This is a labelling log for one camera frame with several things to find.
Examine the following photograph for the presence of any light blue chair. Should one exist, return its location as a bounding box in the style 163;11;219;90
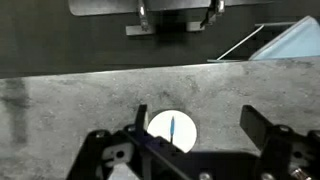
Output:
207;14;320;63

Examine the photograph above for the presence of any white ceramic bowl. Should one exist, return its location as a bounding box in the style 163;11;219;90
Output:
146;109;198;154

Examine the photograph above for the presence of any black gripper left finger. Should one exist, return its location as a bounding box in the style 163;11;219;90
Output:
134;104;150;141

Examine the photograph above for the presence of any blue pen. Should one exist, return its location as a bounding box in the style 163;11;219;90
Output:
169;115;177;144

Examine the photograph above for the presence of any robot mounting platform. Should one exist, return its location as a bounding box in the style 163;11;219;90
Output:
68;0;278;17

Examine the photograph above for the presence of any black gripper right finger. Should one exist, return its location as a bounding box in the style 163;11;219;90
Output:
239;104;275;151

